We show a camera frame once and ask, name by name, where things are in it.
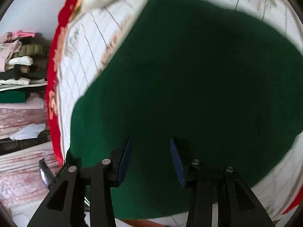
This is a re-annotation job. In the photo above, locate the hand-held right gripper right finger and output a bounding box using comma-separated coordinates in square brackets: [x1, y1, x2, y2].
[169, 136, 275, 227]

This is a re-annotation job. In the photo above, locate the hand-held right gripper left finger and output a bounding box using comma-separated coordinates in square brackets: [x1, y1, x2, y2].
[27, 136, 132, 227]

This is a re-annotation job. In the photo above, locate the green varsity jacket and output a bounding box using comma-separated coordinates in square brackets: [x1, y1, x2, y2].
[66, 0, 303, 220]

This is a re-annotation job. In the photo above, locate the pile of clothes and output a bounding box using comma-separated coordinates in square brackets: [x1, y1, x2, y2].
[0, 30, 63, 218]

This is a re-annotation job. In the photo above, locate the chrome metal bar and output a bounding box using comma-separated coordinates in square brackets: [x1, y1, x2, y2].
[38, 158, 57, 190]

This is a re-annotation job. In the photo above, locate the red floral blanket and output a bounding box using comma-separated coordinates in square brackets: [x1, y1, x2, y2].
[45, 0, 301, 214]

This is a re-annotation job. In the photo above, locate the white lattice patterned cloth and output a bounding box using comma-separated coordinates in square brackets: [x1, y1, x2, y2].
[54, 0, 303, 227]

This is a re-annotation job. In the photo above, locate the green folded cloth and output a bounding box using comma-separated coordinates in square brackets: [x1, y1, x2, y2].
[0, 91, 27, 104]

